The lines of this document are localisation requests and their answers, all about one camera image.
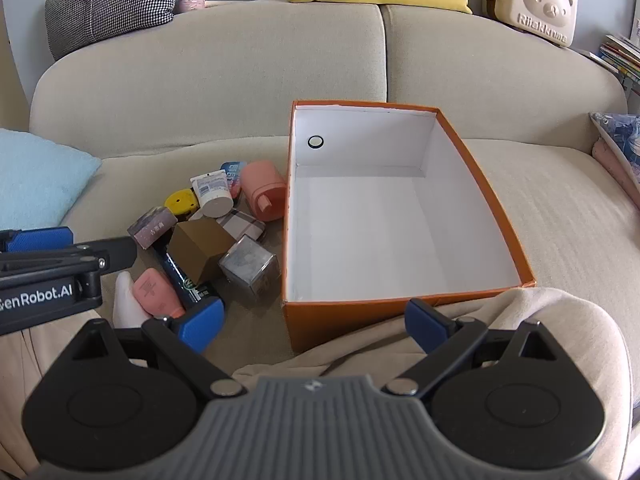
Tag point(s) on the yellow round case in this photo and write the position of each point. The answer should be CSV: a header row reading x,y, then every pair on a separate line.
x,y
180,202

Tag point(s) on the white cream tube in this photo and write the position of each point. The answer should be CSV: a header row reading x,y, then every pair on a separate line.
x,y
212,192

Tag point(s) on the stack of books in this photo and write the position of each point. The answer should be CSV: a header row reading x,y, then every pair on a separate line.
x,y
622,57

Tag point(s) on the beige bear face suitcase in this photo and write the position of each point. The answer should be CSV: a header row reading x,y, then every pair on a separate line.
x,y
540,5

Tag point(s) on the orange cardboard shoe box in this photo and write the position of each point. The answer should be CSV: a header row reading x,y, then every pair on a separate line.
x,y
375,220

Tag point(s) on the plaid pattern case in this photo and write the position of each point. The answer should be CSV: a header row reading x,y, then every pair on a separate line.
x,y
243,225

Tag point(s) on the blue patterned pillow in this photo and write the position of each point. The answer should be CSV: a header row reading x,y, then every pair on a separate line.
x,y
622,145

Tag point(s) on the blue tube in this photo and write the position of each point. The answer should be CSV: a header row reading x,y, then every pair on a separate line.
x,y
232,169

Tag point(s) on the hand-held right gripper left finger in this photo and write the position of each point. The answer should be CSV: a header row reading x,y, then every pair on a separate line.
x,y
202,325

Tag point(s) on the long black box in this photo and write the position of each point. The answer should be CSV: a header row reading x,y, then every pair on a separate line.
x,y
182,282

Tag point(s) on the pink plastic container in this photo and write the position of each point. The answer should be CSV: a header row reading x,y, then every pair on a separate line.
x,y
262,192

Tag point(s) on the light blue fluffy cushion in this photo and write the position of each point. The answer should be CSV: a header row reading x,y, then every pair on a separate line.
x,y
35,180

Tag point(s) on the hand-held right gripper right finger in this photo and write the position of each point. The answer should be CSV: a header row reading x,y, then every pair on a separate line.
x,y
426,322

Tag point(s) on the black white checkered pillow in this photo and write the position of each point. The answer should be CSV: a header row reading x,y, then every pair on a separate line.
x,y
110,5

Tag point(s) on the pink flat bottle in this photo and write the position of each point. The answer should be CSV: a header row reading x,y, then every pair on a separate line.
x,y
155,292

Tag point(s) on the small mauve patterned box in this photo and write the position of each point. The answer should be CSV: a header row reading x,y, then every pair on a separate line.
x,y
152,226

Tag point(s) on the pink plush toy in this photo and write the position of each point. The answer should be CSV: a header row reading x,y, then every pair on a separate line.
x,y
191,2

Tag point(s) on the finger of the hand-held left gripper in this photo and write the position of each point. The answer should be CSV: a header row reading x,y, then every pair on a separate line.
x,y
107,252
40,239

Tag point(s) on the brown cardboard box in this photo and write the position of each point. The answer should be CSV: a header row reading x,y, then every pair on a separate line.
x,y
200,250

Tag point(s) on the white plastic bottle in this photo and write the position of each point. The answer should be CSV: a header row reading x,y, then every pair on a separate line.
x,y
125,307

